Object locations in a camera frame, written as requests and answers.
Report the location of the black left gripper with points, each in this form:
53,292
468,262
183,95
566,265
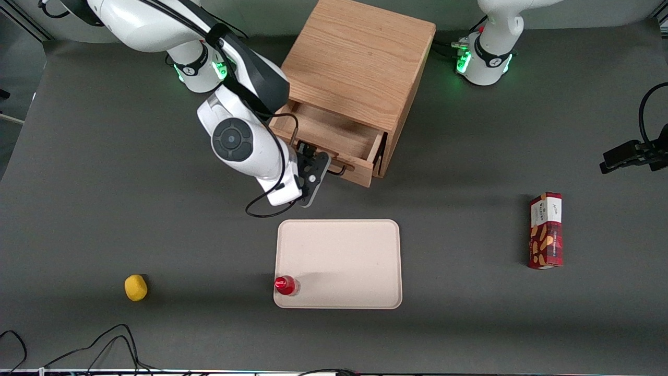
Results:
628,154

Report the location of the red capped bottle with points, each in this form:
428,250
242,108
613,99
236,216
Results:
284,285

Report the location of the wooden drawer cabinet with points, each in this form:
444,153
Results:
360,52

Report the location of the red plaid cookie box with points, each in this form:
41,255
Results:
545,235

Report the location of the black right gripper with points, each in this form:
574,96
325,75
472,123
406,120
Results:
306,155

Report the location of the yellow lemon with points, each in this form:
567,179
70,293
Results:
135,288

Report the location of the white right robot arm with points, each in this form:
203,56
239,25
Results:
245,151

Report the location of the beige plastic tray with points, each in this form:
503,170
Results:
344,256

